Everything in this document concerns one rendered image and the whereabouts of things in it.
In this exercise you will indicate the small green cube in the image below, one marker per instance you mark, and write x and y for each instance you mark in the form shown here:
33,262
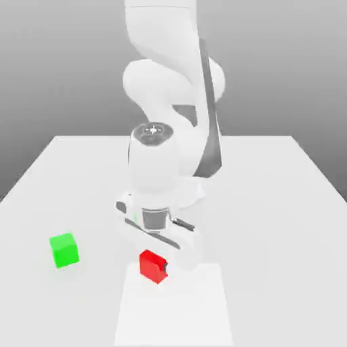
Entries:
64,250

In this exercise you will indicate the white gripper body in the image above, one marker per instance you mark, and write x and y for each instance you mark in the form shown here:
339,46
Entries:
187,241

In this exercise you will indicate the small red cube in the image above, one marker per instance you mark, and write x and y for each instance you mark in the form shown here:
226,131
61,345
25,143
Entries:
151,267

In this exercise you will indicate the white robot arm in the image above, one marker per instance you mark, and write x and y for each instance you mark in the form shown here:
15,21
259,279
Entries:
162,81

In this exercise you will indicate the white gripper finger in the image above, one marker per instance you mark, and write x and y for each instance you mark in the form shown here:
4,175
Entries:
181,261

